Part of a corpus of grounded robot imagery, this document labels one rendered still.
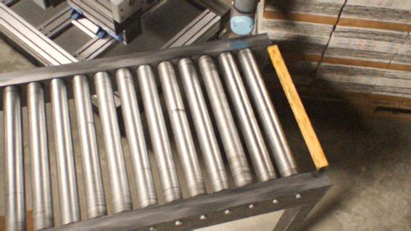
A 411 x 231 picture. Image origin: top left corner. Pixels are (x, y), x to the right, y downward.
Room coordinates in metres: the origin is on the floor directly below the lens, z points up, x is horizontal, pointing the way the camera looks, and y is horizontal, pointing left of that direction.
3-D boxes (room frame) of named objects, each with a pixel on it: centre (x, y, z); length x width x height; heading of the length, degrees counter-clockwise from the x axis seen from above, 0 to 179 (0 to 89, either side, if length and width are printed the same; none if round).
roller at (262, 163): (0.70, -0.12, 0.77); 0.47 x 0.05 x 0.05; 19
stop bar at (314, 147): (0.74, -0.27, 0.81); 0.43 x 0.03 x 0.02; 19
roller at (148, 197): (0.60, 0.18, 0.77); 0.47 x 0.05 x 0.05; 19
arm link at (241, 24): (1.03, -0.10, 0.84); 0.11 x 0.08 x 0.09; 178
